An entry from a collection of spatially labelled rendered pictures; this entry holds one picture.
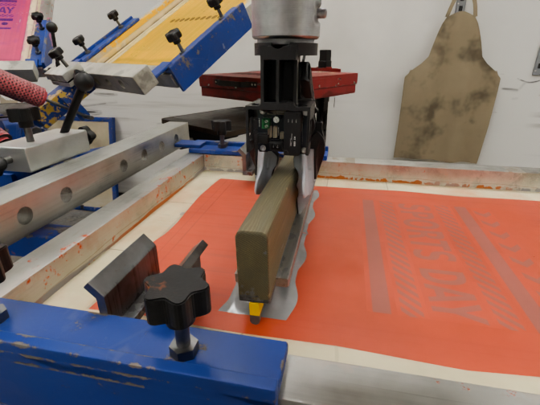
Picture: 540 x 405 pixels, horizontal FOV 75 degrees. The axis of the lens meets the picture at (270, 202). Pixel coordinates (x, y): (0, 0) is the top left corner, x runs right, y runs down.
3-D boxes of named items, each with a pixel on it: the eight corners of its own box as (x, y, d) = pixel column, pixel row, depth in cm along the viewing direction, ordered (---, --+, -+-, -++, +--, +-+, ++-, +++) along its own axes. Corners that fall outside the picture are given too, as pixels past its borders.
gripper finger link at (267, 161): (241, 220, 45) (250, 151, 42) (252, 202, 51) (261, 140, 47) (264, 226, 45) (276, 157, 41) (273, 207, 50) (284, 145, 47)
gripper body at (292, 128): (243, 157, 40) (240, 42, 36) (260, 141, 48) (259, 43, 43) (310, 161, 39) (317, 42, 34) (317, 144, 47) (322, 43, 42)
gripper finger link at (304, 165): (292, 228, 44) (283, 157, 41) (298, 209, 50) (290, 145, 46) (317, 227, 44) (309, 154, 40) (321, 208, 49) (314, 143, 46)
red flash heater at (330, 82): (286, 89, 199) (287, 66, 194) (360, 95, 171) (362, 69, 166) (200, 99, 157) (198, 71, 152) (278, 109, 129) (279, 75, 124)
